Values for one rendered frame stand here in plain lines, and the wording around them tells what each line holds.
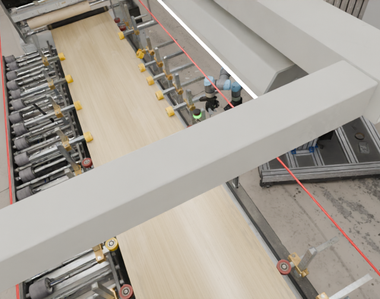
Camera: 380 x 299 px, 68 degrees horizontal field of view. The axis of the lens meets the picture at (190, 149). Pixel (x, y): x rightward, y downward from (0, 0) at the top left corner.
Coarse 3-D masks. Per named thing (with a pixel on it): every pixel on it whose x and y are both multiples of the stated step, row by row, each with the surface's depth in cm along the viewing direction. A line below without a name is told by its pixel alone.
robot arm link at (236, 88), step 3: (234, 84) 224; (237, 84) 224; (231, 87) 227; (234, 87) 223; (237, 87) 223; (240, 87) 225; (231, 90) 229; (234, 90) 225; (237, 90) 225; (240, 90) 228; (234, 93) 227; (237, 93) 227; (234, 96) 230; (237, 96) 230
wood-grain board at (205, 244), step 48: (96, 48) 334; (96, 96) 279; (144, 96) 271; (96, 144) 240; (144, 144) 234; (144, 240) 183; (192, 240) 180; (240, 240) 176; (144, 288) 166; (192, 288) 162; (240, 288) 160; (288, 288) 157
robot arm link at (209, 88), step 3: (204, 78) 206; (210, 78) 204; (213, 78) 204; (204, 81) 204; (207, 81) 203; (213, 81) 204; (204, 84) 207; (207, 84) 204; (210, 84) 204; (207, 87) 206; (210, 87) 206; (213, 87) 205; (207, 90) 208; (210, 90) 208; (213, 90) 209; (207, 93) 211; (210, 93) 210
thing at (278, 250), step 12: (144, 60) 345; (156, 72) 324; (168, 84) 309; (168, 96) 303; (240, 192) 219; (240, 204) 218; (252, 204) 212; (252, 216) 206; (264, 228) 199; (264, 240) 200; (276, 240) 193; (276, 252) 189; (288, 252) 188; (300, 288) 174; (312, 288) 173
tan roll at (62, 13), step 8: (104, 0) 377; (64, 8) 363; (72, 8) 365; (80, 8) 367; (88, 8) 372; (40, 16) 357; (48, 16) 359; (56, 16) 362; (64, 16) 365; (24, 24) 358; (32, 24) 356; (40, 24) 360
